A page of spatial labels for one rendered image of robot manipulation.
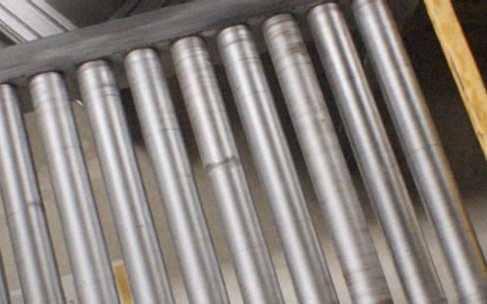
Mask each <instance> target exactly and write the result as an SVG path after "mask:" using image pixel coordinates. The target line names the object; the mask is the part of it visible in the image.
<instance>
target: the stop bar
mask: <svg viewBox="0 0 487 304"><path fill-rule="evenodd" d="M423 1H424V2H425V5H426V8H427V13H428V15H429V18H430V20H431V23H432V25H433V27H434V29H435V32H436V34H437V37H438V39H439V41H440V43H441V46H442V48H443V51H444V53H445V56H446V57H447V60H448V62H449V66H450V69H451V71H452V74H453V76H454V79H455V81H456V84H457V86H458V88H459V90H460V92H461V95H462V100H463V102H464V105H465V107H466V110H467V112H468V115H469V117H470V120H471V122H472V124H473V126H474V129H475V132H476V134H477V137H478V139H479V142H480V144H481V147H482V149H483V152H484V153H485V156H486V158H487V90H486V88H485V86H484V83H483V81H482V78H481V76H480V73H479V71H478V68H477V66H476V64H475V61H474V58H473V56H472V53H471V51H470V48H469V46H468V44H467V42H466V40H465V37H464V35H463V32H462V30H461V27H460V23H459V21H457V19H456V14H455V11H454V9H453V6H452V4H451V2H450V0H423Z"/></svg>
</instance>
